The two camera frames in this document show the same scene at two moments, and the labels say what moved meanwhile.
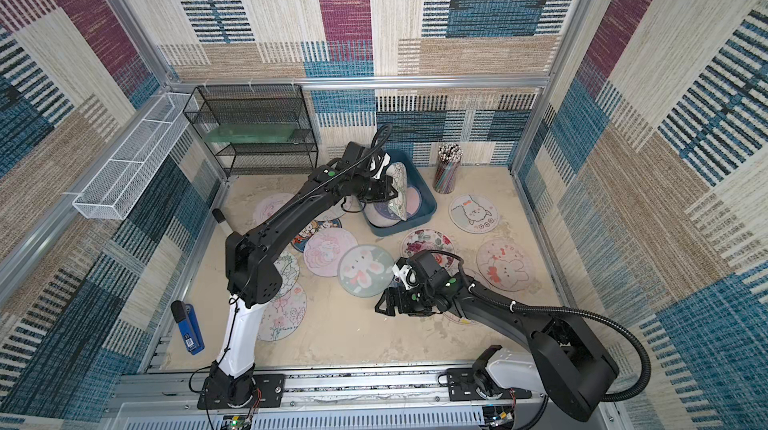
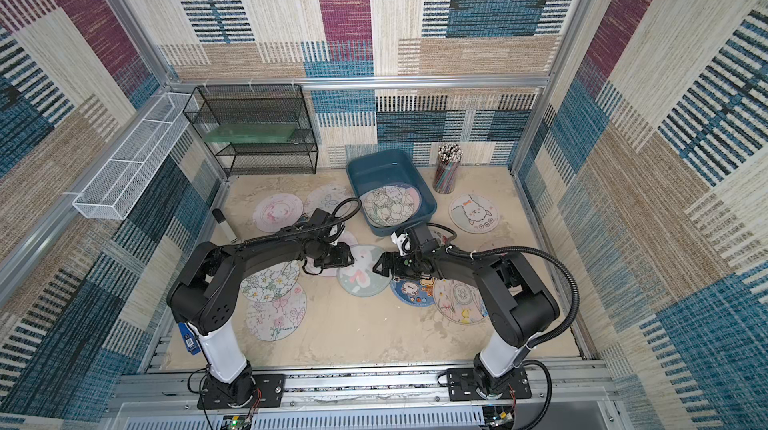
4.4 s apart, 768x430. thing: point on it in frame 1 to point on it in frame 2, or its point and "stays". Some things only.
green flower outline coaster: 398,172 to 388,205
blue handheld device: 183,314 stays
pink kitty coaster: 269,205 stays
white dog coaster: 474,213 stays
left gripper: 387,188 to 346,256
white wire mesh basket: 115,191 stays
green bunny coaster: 365,271 stays
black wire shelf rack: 256,129 stays
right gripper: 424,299 to 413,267
